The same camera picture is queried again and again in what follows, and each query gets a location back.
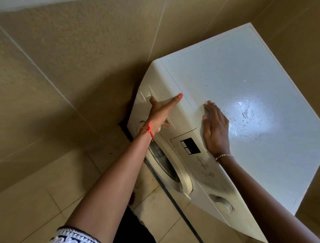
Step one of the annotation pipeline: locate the person's left hand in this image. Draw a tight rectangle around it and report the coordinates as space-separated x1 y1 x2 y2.
140 93 184 136

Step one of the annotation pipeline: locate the person's right hand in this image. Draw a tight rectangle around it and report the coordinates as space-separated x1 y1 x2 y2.
202 100 231 159

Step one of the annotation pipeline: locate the white detergent drawer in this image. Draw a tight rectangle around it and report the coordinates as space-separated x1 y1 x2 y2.
137 85 198 131

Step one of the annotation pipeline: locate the person's right forearm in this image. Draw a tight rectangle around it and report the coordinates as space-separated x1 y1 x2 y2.
217 156 320 243

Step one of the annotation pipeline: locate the person's left forearm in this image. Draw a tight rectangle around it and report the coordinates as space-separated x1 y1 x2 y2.
64 128 156 237

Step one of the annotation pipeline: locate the black display panel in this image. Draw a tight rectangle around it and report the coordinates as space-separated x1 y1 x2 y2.
180 137 201 155

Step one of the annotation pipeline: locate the white front-load washing machine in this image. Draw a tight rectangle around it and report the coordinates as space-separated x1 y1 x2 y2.
126 23 320 243

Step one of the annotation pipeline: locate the round washing machine door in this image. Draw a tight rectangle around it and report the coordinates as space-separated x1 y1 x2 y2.
144 139 194 196

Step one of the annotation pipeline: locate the white program dial knob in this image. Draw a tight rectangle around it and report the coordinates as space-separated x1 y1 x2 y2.
215 195 235 213

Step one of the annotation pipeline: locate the black garment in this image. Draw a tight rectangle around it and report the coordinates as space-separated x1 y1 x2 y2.
112 205 157 243

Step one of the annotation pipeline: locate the black and white patterned sleeve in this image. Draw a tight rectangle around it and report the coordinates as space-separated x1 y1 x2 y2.
49 226 102 243

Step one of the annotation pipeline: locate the red string bracelet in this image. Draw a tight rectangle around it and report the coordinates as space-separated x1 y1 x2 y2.
141 121 154 142

